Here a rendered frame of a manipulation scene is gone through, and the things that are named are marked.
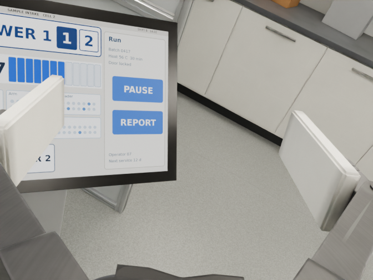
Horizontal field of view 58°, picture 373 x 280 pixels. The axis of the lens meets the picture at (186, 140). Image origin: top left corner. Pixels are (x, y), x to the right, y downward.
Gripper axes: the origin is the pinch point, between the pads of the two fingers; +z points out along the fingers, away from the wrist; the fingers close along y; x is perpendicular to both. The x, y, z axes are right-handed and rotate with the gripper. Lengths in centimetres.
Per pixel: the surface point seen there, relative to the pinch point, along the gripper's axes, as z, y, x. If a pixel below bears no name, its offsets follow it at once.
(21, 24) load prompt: 38.5, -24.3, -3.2
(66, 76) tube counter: 38.3, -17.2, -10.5
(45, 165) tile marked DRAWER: 31.1, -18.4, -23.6
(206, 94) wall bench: 239, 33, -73
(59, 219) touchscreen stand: 47, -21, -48
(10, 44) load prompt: 36.5, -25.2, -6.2
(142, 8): 106, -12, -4
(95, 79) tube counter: 40.3, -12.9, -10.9
